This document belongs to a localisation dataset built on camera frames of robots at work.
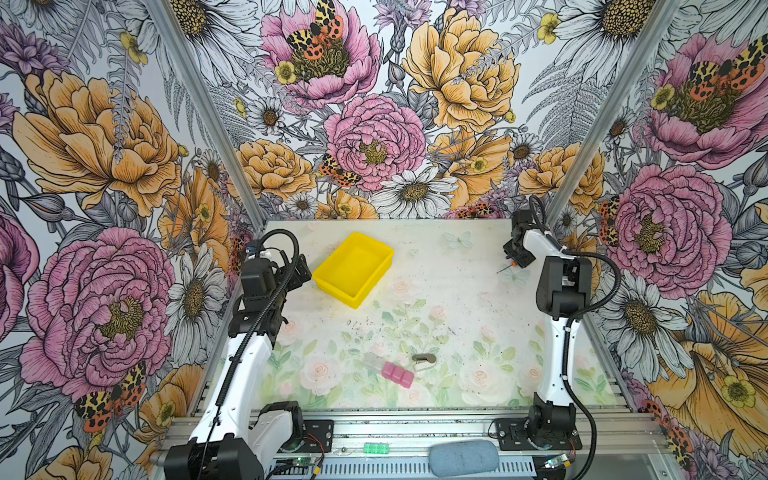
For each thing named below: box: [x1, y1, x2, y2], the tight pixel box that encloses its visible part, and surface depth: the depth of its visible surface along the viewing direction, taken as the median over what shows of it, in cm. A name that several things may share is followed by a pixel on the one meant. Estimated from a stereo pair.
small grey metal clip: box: [412, 354, 437, 363], surface depth 87 cm
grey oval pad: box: [429, 440, 500, 477], surface depth 70 cm
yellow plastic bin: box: [312, 232, 395, 309], surface depth 106 cm
